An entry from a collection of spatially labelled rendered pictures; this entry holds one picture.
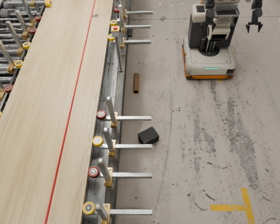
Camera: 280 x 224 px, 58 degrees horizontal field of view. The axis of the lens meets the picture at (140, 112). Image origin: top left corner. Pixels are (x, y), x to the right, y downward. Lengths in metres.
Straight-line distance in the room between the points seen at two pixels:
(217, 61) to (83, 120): 2.03
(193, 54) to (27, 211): 2.65
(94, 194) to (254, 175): 1.70
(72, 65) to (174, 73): 1.60
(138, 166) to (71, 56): 1.34
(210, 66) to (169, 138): 1.09
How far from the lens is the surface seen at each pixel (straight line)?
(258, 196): 2.92
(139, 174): 1.89
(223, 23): 3.09
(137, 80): 3.44
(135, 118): 2.12
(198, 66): 3.38
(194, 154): 2.94
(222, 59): 3.53
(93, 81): 2.37
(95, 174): 1.86
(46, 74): 2.58
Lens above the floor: 2.60
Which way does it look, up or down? 54 degrees down
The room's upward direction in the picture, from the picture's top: 4 degrees counter-clockwise
